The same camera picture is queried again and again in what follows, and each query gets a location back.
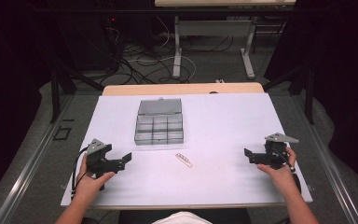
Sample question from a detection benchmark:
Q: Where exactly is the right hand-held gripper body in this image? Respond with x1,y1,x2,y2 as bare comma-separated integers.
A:
254,133,300,171

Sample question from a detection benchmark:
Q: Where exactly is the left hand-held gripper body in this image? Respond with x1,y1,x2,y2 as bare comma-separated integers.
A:
85,138,123,191

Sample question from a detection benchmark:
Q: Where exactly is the person's right hand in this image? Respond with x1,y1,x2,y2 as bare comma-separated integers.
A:
255,146,298,198

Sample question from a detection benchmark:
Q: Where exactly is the person's left hand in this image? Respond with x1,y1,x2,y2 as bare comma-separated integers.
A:
75,154,117,203

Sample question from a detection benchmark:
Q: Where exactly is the clear plastic compartment box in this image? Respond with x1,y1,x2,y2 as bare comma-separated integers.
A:
133,97,186,147

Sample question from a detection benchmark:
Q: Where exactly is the white table mat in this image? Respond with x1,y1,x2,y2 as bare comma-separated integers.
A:
60,92,313,209

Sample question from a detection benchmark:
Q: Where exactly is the small white perforated strip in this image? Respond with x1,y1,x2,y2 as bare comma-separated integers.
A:
174,151,194,169

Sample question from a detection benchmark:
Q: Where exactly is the black metal stand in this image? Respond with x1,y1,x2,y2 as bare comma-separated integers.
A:
48,55,105,124
261,60,318,126

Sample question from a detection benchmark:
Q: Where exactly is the person's white clothing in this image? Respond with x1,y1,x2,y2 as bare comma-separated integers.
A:
151,211,213,224

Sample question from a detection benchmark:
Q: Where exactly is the wooden table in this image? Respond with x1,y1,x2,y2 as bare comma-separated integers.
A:
102,81,266,97

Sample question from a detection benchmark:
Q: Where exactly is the black power strip red light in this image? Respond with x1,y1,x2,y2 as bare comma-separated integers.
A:
103,15,123,74

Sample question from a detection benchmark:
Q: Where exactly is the white desk with metal legs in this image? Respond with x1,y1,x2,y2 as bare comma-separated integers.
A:
154,0,297,80

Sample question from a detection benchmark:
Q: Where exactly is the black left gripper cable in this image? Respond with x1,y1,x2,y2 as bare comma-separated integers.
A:
70,146,90,201

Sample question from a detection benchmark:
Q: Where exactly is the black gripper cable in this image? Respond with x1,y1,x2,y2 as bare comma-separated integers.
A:
279,148,303,194
70,146,90,201

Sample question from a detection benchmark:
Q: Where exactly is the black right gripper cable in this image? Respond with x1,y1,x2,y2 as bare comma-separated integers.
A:
279,148,303,194

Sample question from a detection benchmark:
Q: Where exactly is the aluminium floor rail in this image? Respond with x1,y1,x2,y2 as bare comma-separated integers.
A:
0,94,76,224
290,92,358,224

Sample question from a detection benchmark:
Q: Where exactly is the tangle of floor cables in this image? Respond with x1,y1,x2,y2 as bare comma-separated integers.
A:
105,15,235,86

